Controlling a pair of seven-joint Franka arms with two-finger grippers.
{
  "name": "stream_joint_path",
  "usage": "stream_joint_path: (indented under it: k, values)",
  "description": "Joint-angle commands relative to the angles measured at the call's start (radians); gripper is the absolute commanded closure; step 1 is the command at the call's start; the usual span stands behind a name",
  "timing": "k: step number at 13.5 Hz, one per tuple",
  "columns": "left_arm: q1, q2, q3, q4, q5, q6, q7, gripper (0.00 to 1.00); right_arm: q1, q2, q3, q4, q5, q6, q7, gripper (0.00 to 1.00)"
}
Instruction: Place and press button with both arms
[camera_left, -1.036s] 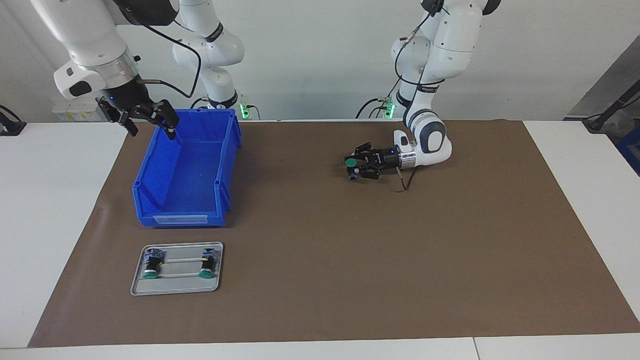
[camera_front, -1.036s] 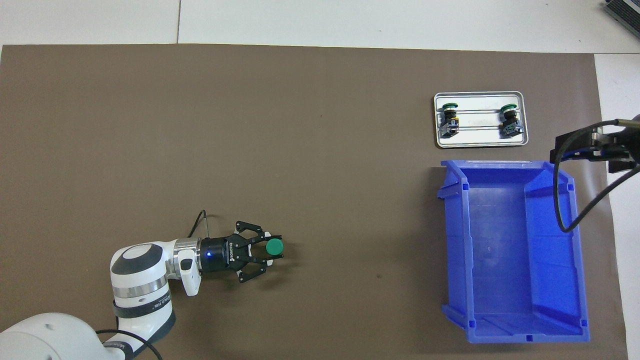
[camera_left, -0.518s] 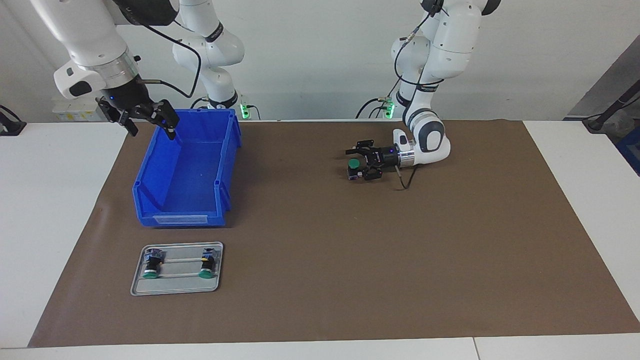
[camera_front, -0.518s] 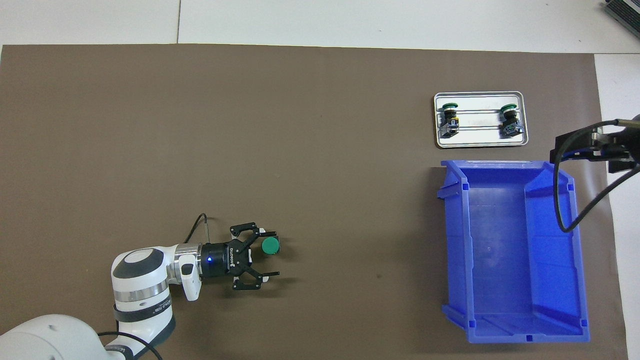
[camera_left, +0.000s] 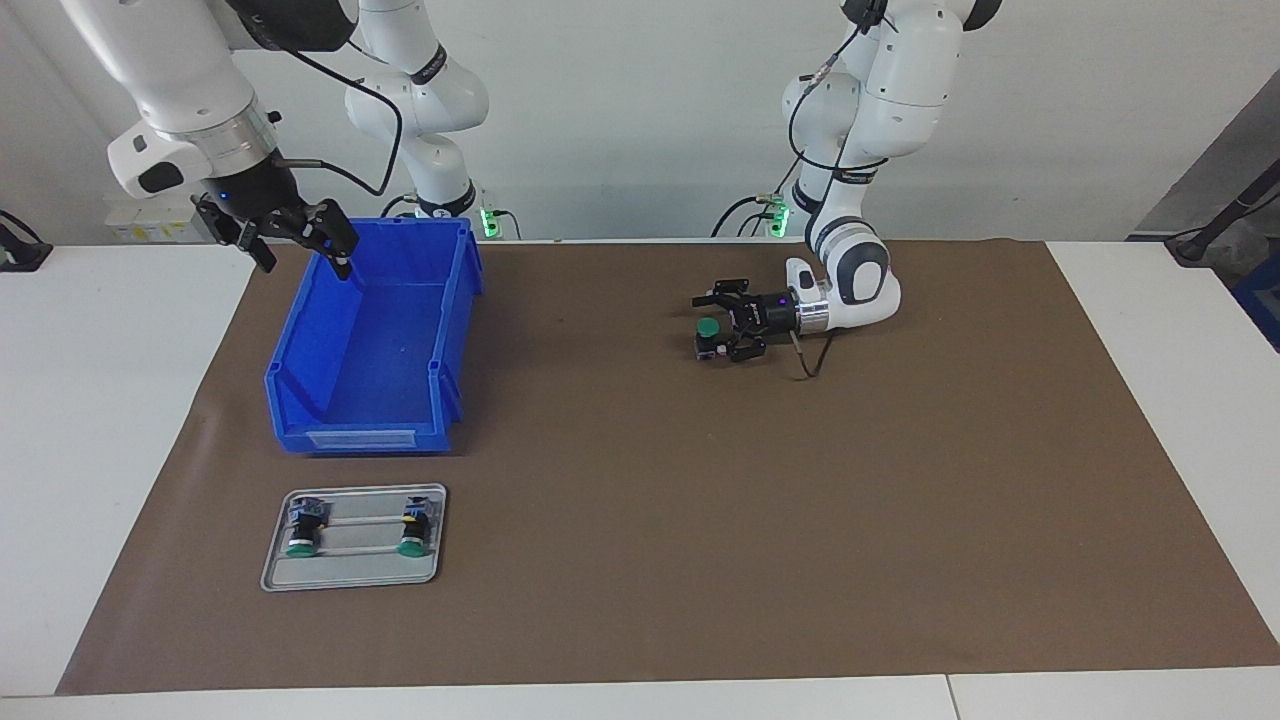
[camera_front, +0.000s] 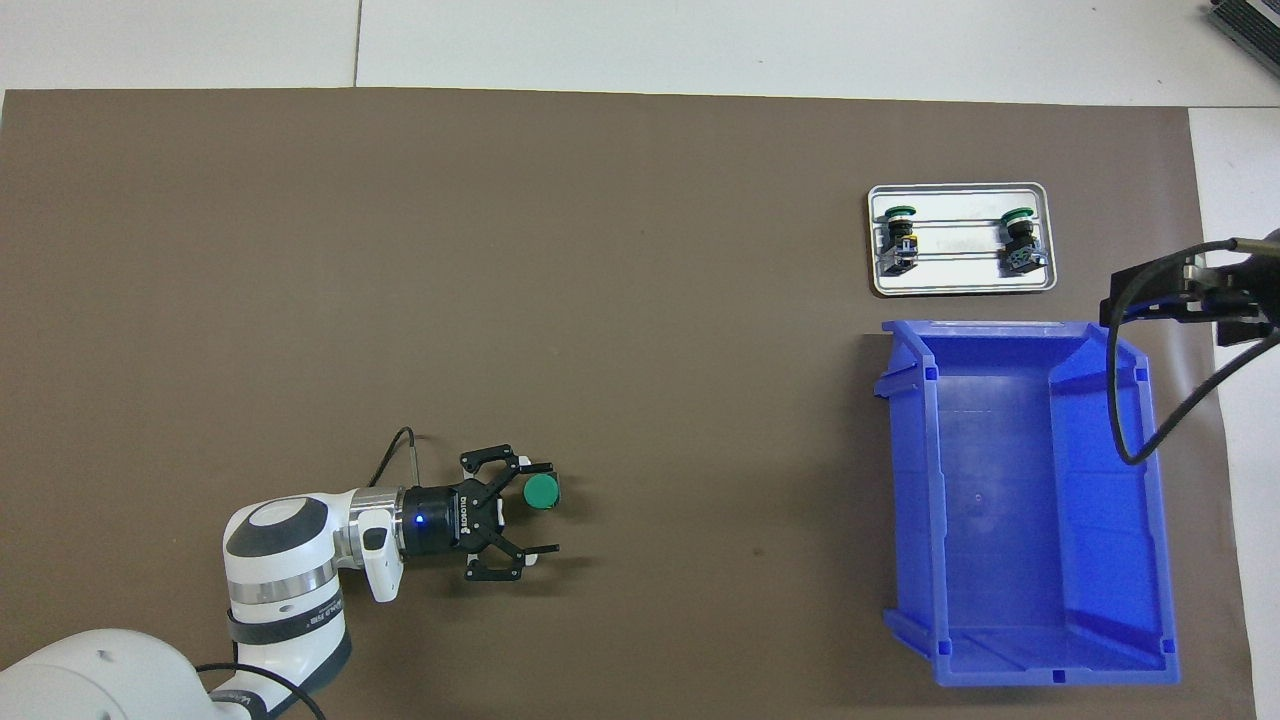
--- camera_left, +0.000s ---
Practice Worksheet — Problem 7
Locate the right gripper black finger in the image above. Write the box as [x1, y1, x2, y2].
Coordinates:
[195, 200, 279, 274]
[300, 198, 360, 281]

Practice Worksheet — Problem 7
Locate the white socket box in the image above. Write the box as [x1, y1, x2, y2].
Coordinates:
[103, 193, 208, 244]

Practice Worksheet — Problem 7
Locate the blue plastic storage bin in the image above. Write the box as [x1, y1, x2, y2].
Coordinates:
[264, 215, 486, 457]

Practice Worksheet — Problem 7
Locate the brown paper table mat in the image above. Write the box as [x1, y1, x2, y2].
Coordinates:
[55, 238, 1280, 696]

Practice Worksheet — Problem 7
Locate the silver metal tray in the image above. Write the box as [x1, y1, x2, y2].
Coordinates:
[260, 483, 448, 593]

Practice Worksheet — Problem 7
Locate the black stand pole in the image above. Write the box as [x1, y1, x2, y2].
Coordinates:
[1165, 158, 1280, 266]

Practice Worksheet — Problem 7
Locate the blue crate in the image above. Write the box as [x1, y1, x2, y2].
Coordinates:
[1232, 255, 1280, 353]

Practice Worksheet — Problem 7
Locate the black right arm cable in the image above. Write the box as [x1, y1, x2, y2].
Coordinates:
[268, 30, 406, 199]

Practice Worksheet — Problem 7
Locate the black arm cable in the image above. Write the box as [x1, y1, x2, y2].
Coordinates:
[268, 30, 406, 199]
[786, 0, 886, 383]

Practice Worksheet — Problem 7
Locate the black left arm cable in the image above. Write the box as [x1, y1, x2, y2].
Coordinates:
[786, 0, 886, 383]

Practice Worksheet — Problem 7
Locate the black clamp mount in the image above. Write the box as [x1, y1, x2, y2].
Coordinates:
[0, 208, 53, 273]

